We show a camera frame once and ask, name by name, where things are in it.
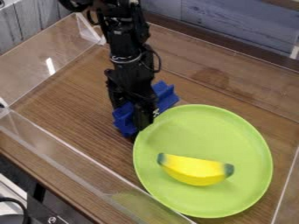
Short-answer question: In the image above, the clear acrylic enclosure wall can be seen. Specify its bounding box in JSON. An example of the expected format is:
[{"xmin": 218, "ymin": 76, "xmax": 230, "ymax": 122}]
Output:
[{"xmin": 14, "ymin": 13, "xmax": 299, "ymax": 224}]

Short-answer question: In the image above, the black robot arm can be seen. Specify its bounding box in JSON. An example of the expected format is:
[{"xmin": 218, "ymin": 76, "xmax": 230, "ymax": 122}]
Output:
[{"xmin": 59, "ymin": 0, "xmax": 162, "ymax": 130}]

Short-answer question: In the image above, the black device with knob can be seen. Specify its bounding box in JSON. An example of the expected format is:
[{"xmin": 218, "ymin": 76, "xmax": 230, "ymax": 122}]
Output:
[{"xmin": 0, "ymin": 200, "xmax": 70, "ymax": 224}]

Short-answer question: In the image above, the yellow toy banana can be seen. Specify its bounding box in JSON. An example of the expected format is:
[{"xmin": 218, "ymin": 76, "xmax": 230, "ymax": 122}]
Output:
[{"xmin": 156, "ymin": 153, "xmax": 235, "ymax": 186}]

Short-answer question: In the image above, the blue plastic block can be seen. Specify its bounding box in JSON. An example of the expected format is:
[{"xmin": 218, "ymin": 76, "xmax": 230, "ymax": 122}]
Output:
[{"xmin": 112, "ymin": 80, "xmax": 181, "ymax": 137}]

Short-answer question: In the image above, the green round plate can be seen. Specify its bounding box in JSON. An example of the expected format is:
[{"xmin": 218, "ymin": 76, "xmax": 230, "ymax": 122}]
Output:
[{"xmin": 134, "ymin": 104, "xmax": 274, "ymax": 218}]

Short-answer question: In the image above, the black cable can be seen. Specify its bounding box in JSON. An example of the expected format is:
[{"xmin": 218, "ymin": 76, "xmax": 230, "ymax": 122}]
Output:
[{"xmin": 0, "ymin": 197, "xmax": 34, "ymax": 224}]

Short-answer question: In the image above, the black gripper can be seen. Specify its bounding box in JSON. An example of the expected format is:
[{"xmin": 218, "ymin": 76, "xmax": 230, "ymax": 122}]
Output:
[{"xmin": 104, "ymin": 55, "xmax": 158, "ymax": 131}]

